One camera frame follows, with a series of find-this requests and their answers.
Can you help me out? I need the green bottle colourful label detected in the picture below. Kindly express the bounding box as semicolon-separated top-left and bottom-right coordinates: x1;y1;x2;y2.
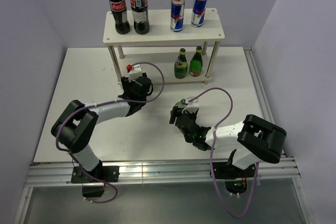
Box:
174;48;188;79

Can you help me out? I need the green bottle gold cap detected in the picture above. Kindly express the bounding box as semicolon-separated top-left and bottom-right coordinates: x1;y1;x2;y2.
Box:
189;46;203;77

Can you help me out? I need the Red Bull can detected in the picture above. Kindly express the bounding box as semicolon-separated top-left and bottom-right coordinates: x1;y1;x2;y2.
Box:
170;0;185;32
191;0;207;27

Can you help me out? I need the clear glass soda bottle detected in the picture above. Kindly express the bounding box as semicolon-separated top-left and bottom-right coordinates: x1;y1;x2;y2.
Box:
175;99;187;110

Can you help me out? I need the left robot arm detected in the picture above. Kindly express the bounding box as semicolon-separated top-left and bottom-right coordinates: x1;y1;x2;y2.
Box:
51;73;153;182

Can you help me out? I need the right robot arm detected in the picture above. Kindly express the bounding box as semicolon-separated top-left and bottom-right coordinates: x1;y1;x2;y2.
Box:
169;104;287;179

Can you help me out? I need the white two-tier shelf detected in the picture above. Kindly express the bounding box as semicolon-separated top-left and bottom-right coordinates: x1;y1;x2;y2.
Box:
103;8;225;84

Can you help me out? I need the Coca-Cola glass bottle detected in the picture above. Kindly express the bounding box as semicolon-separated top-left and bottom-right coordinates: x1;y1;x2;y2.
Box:
109;0;130;35

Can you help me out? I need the dark cola bottle red label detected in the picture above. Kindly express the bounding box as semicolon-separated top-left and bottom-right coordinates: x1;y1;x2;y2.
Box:
130;0;150;35

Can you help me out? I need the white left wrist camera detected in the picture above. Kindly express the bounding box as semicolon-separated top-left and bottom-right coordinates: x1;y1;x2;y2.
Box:
126;64;143;82

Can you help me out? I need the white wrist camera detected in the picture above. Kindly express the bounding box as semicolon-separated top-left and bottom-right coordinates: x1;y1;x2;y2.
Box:
181;97;200;114
126;64;143;82

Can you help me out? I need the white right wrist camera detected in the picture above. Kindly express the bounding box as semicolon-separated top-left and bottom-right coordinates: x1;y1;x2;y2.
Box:
181;97;200;114

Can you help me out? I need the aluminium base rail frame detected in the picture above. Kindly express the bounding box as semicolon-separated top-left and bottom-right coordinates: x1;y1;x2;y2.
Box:
15;46;316;224

